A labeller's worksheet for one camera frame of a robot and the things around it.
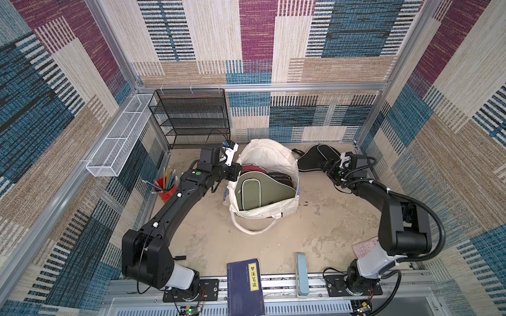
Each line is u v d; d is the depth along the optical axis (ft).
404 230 1.53
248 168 3.09
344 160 2.79
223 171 2.25
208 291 2.40
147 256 1.33
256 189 2.77
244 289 2.41
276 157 2.79
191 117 3.55
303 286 2.26
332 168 2.76
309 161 3.67
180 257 2.66
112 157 2.34
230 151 2.39
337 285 2.41
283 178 3.02
